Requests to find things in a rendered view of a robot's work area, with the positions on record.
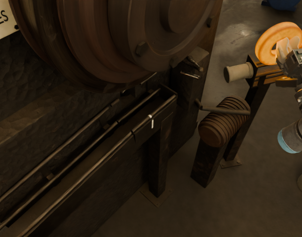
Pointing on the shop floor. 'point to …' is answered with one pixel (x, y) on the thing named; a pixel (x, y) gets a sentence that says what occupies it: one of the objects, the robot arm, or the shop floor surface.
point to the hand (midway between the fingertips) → (281, 40)
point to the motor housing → (216, 138)
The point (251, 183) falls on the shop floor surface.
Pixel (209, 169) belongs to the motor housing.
